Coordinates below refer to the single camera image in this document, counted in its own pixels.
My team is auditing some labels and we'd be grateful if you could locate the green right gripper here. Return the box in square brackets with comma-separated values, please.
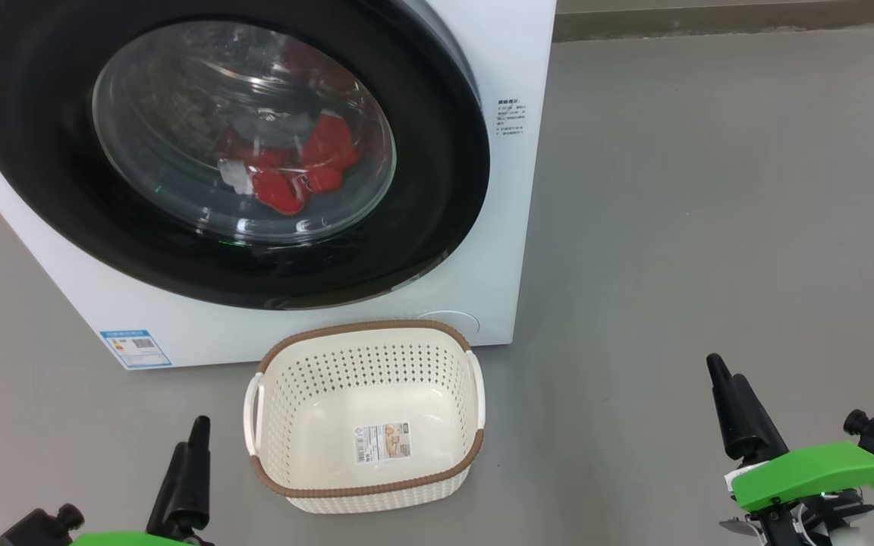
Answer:
[706, 353, 874, 546]

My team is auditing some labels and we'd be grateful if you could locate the black round glass washer door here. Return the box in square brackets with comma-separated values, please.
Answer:
[0, 0, 491, 310]

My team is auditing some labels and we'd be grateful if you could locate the white front-load washing machine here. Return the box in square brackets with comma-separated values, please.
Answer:
[0, 0, 558, 371]

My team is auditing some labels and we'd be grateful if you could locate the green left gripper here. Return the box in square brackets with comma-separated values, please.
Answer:
[69, 416, 214, 546]

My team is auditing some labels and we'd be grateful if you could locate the cream perforated basket brown rim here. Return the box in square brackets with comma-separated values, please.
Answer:
[244, 318, 487, 515]

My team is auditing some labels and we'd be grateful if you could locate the barcode product label sticker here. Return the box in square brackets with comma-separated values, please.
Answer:
[352, 422, 413, 465]

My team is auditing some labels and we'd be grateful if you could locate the blue energy label sticker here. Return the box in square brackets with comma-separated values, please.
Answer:
[99, 328, 174, 370]

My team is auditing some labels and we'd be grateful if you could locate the red and white garment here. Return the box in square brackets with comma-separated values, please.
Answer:
[215, 110, 362, 217]

